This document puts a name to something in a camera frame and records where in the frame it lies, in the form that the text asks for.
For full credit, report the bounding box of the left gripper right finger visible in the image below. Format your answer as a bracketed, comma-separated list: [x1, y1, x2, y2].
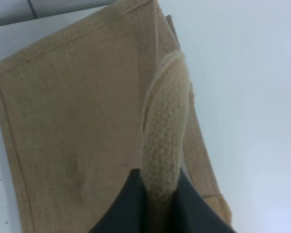
[168, 171, 234, 233]

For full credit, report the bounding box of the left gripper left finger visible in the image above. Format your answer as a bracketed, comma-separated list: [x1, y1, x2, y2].
[90, 168, 150, 233]

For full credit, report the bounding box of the brown linen bag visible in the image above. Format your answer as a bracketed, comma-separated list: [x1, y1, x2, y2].
[0, 0, 232, 233]

